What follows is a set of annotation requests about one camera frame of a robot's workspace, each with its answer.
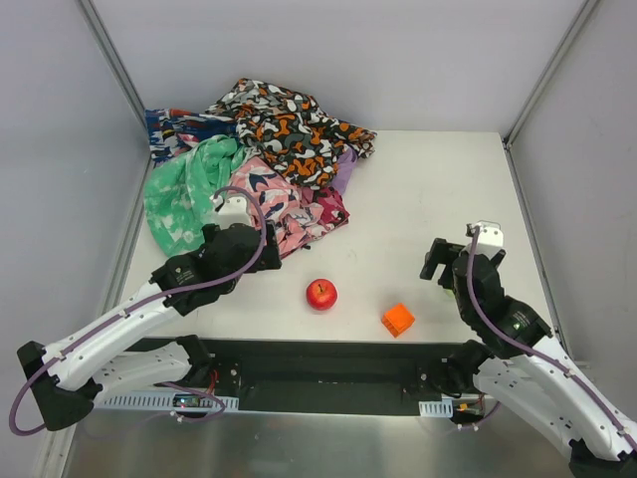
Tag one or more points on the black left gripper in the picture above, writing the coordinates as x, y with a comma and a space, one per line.
269, 247

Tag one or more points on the aluminium frame post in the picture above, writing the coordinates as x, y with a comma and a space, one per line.
105, 43
565, 44

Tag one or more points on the right aluminium frame post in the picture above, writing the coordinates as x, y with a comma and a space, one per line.
565, 44

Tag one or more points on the magenta pink camouflage cloth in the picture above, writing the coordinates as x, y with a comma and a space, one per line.
327, 208

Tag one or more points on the purple cloth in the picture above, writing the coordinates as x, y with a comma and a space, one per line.
346, 163

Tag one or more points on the orange black camouflage cloth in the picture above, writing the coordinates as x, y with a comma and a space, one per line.
291, 133

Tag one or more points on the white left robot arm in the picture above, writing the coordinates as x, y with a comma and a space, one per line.
67, 378

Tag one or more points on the orange plastic cube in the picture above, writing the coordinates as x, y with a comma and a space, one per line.
397, 320

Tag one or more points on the green white tie-dye cloth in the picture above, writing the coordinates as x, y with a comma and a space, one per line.
177, 194

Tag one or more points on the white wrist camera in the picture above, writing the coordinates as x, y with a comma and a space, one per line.
486, 238
234, 209

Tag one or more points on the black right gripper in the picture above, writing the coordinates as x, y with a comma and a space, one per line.
443, 260

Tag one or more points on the light pink navy patterned cloth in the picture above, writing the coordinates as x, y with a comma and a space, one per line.
296, 219

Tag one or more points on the right perforated cable duct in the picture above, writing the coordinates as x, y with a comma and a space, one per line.
443, 408

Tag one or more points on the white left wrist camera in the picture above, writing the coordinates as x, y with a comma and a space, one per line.
234, 209

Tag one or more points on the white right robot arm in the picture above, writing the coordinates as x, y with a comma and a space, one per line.
518, 361

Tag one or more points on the left aluminium frame post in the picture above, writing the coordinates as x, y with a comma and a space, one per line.
105, 43

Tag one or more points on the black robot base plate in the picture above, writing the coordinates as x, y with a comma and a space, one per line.
331, 377

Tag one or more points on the blue white patterned cloth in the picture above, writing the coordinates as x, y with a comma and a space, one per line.
173, 131

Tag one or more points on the red apple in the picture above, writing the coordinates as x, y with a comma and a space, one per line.
321, 294

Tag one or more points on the perforated cable duct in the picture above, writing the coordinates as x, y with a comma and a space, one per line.
166, 400
443, 408

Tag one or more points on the left perforated cable duct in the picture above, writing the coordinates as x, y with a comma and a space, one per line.
166, 400

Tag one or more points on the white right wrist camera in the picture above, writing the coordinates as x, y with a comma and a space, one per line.
486, 238

